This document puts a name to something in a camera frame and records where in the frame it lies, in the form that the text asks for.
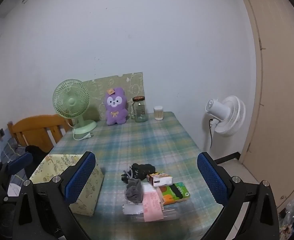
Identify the wooden chair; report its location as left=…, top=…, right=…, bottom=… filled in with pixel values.
left=7, top=114, right=74, bottom=153

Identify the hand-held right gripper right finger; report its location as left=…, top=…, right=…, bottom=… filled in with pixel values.
left=197, top=152, right=280, bottom=240

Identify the grey sock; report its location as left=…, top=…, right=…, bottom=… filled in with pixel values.
left=124, top=178, right=144, bottom=204

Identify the black fan cable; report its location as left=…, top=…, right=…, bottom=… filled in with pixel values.
left=208, top=119, right=214, bottom=149

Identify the green desk fan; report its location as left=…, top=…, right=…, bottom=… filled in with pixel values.
left=53, top=79, right=97, bottom=135

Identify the black clothing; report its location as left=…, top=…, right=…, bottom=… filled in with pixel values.
left=25, top=145, right=53, bottom=178

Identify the patterned storage box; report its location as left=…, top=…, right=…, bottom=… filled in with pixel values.
left=30, top=154, right=105, bottom=217

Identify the white standing fan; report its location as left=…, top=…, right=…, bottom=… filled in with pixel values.
left=203, top=95, right=246, bottom=154

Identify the glass jar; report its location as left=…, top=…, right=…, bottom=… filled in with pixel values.
left=130, top=96, right=148, bottom=122

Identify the black cloth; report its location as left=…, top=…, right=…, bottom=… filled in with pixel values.
left=121, top=163, right=156, bottom=182

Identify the green fan power cord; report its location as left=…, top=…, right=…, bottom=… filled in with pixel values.
left=73, top=132, right=94, bottom=140

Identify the green orange tissue pack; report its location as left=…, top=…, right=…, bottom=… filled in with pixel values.
left=161, top=182, right=190, bottom=204

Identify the beige door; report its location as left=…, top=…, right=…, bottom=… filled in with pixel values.
left=234, top=0, right=294, bottom=209

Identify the snack packet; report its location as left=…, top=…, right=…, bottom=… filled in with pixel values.
left=146, top=172, right=174, bottom=187

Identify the clear plastic bag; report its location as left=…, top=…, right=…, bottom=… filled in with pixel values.
left=134, top=200, right=181, bottom=223

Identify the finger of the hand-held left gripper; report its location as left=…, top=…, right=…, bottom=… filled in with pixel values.
left=0, top=152, right=34, bottom=205

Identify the green patterned board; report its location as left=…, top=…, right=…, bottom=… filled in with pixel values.
left=82, top=72, right=144, bottom=120

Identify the purple plush toy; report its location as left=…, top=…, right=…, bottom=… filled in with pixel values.
left=105, top=87, right=129, bottom=125

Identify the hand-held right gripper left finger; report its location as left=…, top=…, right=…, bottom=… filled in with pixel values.
left=12, top=151, right=96, bottom=240

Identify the pink paper sheet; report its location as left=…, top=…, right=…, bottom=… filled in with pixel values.
left=142, top=189, right=164, bottom=222

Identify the blue plaid bedding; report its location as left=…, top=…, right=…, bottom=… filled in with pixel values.
left=0, top=137, right=28, bottom=165

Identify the plastic bag pile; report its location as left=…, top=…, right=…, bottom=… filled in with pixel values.
left=278, top=195, right=294, bottom=240

